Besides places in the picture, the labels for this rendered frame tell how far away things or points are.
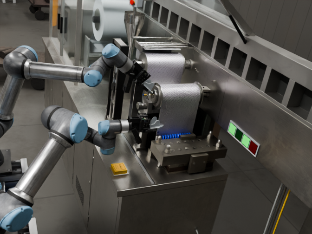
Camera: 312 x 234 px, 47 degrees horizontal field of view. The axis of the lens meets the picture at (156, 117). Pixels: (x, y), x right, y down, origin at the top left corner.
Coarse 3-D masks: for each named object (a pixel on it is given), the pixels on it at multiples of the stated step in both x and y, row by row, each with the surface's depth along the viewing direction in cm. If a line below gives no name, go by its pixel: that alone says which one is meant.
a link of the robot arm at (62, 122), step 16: (64, 112) 155; (48, 128) 157; (64, 128) 151; (80, 128) 154; (48, 144) 150; (64, 144) 151; (48, 160) 148; (32, 176) 145; (16, 192) 141; (32, 192) 144; (0, 208) 139; (16, 208) 138; (0, 224) 138; (16, 224) 139
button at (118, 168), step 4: (112, 164) 192; (116, 164) 192; (120, 164) 193; (112, 168) 190; (116, 168) 189; (120, 168) 190; (124, 168) 190; (116, 172) 187; (120, 172) 189; (124, 172) 190
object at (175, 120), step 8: (160, 112) 197; (168, 112) 199; (176, 112) 202; (184, 112) 204; (192, 112) 206; (160, 120) 200; (168, 120) 202; (176, 120) 204; (184, 120) 207; (192, 120) 209; (168, 128) 205; (176, 128) 207; (184, 128) 209; (192, 128) 212
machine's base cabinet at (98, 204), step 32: (64, 96) 300; (64, 160) 319; (96, 160) 220; (96, 192) 225; (160, 192) 189; (192, 192) 199; (96, 224) 230; (128, 224) 191; (160, 224) 202; (192, 224) 213
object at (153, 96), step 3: (153, 90) 196; (153, 93) 196; (156, 93) 195; (150, 96) 200; (153, 96) 197; (156, 96) 194; (150, 99) 200; (153, 99) 197; (156, 99) 195; (153, 102) 197; (156, 102) 197
